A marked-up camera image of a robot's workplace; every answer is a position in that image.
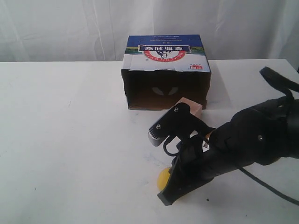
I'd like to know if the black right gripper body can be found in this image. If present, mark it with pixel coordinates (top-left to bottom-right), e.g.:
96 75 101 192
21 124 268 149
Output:
171 123 235 184

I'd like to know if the yellow tennis ball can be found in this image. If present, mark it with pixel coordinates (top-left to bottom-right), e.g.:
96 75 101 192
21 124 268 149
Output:
157 167 171 191

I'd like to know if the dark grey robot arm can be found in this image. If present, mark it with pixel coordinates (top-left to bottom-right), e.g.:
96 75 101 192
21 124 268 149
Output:
154 97 299 205

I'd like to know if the light wooden cube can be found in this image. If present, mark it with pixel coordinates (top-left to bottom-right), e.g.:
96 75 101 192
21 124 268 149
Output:
178 98 203 119

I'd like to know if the blue white cardboard box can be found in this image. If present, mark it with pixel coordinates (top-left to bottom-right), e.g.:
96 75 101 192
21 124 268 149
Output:
121 35 211 110

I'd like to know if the white backdrop curtain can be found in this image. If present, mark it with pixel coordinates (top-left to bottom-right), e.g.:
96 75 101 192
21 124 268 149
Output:
0 0 299 66

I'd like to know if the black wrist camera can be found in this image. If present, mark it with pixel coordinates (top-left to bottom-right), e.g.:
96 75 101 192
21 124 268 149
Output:
148 102 214 147

